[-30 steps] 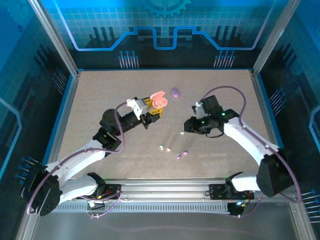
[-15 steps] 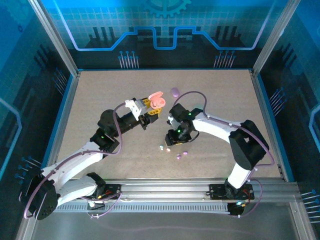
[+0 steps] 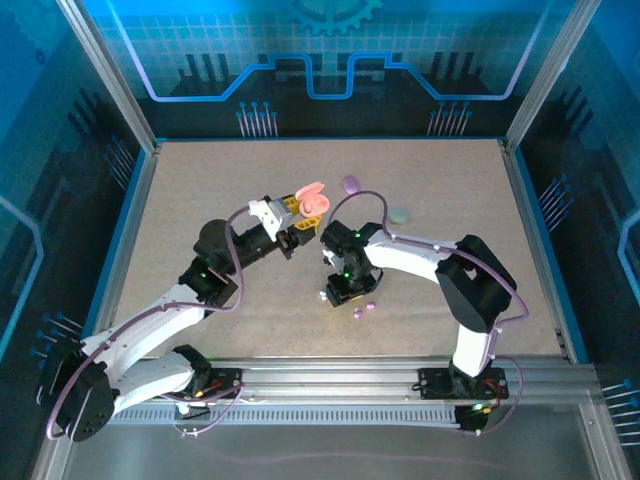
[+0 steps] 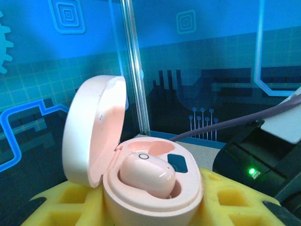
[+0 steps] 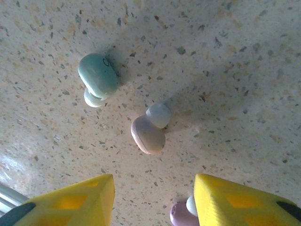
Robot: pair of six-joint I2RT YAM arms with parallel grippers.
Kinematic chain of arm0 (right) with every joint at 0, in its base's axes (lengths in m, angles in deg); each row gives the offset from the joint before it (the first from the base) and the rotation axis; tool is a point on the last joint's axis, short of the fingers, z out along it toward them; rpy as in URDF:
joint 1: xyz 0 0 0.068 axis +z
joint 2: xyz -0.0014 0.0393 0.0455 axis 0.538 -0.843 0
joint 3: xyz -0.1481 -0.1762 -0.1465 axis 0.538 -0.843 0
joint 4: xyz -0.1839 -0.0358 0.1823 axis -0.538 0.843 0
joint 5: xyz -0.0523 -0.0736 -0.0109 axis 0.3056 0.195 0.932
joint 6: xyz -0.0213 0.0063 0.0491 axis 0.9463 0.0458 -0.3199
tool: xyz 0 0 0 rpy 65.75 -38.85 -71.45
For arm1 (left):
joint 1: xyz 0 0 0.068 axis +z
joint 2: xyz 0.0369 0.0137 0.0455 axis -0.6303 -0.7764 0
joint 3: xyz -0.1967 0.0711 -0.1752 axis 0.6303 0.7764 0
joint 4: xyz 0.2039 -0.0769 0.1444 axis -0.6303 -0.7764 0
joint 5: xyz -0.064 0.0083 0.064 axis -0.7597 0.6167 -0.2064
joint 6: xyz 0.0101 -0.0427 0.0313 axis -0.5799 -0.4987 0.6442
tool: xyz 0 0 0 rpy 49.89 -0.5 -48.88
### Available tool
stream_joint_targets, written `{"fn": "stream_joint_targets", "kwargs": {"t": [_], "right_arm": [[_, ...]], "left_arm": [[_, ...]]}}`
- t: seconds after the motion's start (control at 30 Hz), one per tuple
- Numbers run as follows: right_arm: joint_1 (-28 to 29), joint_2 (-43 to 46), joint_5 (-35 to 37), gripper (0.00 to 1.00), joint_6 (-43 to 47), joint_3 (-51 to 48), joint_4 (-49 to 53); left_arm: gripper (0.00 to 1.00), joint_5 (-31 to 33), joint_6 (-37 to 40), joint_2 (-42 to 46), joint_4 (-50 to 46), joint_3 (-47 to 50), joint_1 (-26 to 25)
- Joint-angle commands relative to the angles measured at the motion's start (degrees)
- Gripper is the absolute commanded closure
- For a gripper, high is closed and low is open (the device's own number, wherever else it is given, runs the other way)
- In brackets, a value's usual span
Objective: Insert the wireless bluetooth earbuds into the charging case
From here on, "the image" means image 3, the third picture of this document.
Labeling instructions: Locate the slotted grey cable duct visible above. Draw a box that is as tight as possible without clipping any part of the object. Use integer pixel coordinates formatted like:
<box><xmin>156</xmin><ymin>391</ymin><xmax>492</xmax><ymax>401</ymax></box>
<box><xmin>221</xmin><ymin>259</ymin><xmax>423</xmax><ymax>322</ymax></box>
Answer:
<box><xmin>77</xmin><ymin>404</ymin><xmax>481</xmax><ymax>427</ymax></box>

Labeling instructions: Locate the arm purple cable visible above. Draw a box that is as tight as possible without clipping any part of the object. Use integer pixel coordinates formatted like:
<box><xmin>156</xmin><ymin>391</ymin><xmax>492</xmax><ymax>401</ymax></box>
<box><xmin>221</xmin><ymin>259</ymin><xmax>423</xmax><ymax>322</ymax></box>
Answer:
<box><xmin>327</xmin><ymin>189</ymin><xmax>531</xmax><ymax>439</ymax></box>
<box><xmin>45</xmin><ymin>204</ymin><xmax>247</xmax><ymax>440</ymax></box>

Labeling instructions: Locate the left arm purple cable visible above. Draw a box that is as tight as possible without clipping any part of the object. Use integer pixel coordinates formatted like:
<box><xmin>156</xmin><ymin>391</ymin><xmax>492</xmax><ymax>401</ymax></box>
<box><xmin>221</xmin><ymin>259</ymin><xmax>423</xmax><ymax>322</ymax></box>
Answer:
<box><xmin>45</xmin><ymin>204</ymin><xmax>247</xmax><ymax>440</ymax></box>

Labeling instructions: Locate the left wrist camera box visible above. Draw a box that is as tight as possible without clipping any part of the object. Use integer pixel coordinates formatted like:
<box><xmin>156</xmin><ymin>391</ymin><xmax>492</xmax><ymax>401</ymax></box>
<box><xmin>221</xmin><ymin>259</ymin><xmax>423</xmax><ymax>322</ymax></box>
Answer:
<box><xmin>248</xmin><ymin>195</ymin><xmax>297</xmax><ymax>235</ymax></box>

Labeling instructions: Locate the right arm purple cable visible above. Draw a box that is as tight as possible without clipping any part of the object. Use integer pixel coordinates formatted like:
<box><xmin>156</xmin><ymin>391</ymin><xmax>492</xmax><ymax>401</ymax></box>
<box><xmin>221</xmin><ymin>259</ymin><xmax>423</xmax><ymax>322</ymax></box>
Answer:
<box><xmin>327</xmin><ymin>189</ymin><xmax>531</xmax><ymax>439</ymax></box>

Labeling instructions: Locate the black controller box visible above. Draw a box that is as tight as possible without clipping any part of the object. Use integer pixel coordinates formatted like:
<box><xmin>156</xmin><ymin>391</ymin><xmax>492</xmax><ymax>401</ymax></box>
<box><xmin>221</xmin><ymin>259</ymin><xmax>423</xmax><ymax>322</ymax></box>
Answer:
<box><xmin>453</xmin><ymin>402</ymin><xmax>489</xmax><ymax>436</ymax></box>

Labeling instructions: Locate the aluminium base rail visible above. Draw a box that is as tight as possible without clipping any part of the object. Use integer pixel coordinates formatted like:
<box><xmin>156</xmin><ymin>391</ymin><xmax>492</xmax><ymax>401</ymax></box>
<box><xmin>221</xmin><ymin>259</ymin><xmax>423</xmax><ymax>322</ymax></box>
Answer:
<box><xmin>64</xmin><ymin>355</ymin><xmax>604</xmax><ymax>407</ymax></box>

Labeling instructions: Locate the grey metal shelf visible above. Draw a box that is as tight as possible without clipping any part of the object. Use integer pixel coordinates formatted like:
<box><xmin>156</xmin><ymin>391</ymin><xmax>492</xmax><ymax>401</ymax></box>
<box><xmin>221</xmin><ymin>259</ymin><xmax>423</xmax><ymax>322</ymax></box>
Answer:
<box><xmin>29</xmin><ymin>389</ymin><xmax>634</xmax><ymax>480</ymax></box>

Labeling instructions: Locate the pink earbud charging case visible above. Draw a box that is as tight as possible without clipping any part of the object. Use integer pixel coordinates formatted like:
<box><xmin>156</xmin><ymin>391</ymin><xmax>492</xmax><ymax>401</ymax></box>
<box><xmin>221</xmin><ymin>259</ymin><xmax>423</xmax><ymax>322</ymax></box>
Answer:
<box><xmin>294</xmin><ymin>180</ymin><xmax>332</xmax><ymax>219</ymax></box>

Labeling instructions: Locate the aluminium side rail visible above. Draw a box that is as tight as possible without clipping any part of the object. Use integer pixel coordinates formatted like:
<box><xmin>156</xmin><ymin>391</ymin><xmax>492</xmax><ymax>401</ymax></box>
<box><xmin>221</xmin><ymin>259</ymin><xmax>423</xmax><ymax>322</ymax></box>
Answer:
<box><xmin>82</xmin><ymin>142</ymin><xmax>162</xmax><ymax>362</ymax></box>
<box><xmin>499</xmin><ymin>139</ymin><xmax>584</xmax><ymax>364</ymax></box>

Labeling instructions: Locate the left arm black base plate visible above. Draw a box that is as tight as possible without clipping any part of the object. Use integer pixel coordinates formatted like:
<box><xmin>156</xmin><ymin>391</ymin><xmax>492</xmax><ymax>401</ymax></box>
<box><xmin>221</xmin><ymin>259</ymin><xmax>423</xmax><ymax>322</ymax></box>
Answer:
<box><xmin>151</xmin><ymin>367</ymin><xmax>246</xmax><ymax>401</ymax></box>

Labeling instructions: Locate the aluminium corner post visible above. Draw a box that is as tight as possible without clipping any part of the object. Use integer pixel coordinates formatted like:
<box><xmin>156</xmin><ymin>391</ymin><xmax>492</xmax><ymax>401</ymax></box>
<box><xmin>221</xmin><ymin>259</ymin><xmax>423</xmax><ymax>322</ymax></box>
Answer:
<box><xmin>57</xmin><ymin>0</ymin><xmax>162</xmax><ymax>154</ymax></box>
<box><xmin>504</xmin><ymin>0</ymin><xmax>601</xmax><ymax>151</ymax></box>

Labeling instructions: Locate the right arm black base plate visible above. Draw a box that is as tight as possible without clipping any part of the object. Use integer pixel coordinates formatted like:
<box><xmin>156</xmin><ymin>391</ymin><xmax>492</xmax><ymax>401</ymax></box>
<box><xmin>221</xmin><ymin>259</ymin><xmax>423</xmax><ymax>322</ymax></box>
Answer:
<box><xmin>418</xmin><ymin>367</ymin><xmax>510</xmax><ymax>401</ymax></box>

